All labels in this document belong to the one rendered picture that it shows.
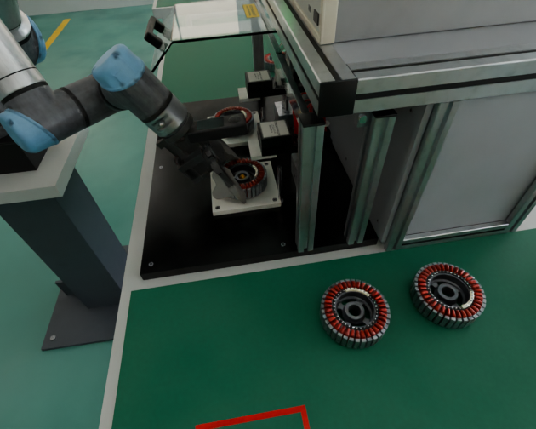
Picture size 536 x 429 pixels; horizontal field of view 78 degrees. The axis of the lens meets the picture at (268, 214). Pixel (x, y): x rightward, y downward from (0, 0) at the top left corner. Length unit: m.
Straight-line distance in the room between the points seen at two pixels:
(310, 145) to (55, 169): 0.76
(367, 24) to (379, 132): 0.15
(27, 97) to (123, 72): 0.16
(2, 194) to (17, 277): 0.95
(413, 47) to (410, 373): 0.47
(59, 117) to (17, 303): 1.32
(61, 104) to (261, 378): 0.55
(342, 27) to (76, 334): 1.45
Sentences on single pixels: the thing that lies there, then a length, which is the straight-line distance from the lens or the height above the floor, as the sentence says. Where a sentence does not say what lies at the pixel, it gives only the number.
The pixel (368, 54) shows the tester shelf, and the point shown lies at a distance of 0.50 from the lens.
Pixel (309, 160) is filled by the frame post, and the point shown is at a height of 0.99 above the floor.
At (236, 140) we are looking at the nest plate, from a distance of 0.91.
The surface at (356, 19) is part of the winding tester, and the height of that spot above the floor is 1.14.
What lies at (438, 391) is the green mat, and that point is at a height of 0.75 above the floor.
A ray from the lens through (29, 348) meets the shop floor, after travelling 1.72.
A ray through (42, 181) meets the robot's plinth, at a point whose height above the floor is 0.75.
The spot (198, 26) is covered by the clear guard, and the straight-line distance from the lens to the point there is 0.79.
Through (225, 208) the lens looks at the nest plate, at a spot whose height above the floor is 0.78.
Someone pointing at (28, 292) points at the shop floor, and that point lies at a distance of 1.89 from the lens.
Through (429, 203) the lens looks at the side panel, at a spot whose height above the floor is 0.86.
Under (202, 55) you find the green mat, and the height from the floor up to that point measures 0.75.
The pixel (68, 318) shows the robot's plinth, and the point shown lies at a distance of 1.68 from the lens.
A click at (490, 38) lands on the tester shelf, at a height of 1.11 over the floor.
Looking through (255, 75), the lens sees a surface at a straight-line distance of 0.91.
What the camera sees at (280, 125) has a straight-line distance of 0.70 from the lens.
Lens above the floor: 1.30
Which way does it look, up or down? 47 degrees down
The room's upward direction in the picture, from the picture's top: 4 degrees counter-clockwise
